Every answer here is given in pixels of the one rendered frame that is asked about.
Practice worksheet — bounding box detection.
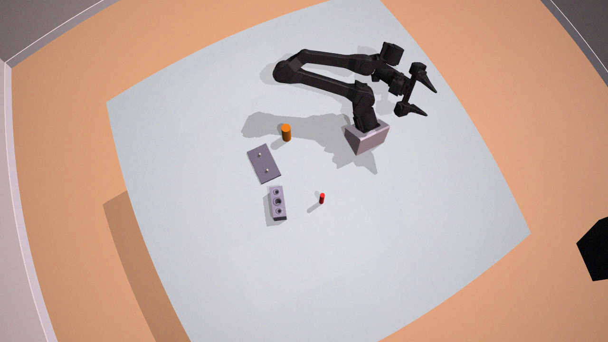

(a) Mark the orange cylinder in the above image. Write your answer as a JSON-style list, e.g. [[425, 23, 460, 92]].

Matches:
[[281, 124, 291, 142]]

